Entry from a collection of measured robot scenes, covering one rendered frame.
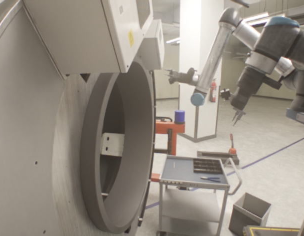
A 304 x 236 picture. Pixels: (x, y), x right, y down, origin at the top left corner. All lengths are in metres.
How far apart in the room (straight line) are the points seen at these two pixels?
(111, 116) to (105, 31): 1.16
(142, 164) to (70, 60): 0.96
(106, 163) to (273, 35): 1.31
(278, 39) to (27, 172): 0.70
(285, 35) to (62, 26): 0.57
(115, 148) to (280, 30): 1.18
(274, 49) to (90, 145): 0.60
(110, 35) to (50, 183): 0.33
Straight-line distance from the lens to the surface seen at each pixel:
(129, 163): 1.25
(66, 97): 0.45
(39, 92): 0.39
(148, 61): 1.08
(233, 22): 1.19
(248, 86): 0.62
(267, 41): 0.62
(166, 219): 1.88
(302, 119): 1.18
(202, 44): 3.93
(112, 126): 1.45
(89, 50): 0.36
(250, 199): 2.12
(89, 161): 0.50
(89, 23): 0.34
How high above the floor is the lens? 1.47
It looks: 13 degrees down
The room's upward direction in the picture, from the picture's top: straight up
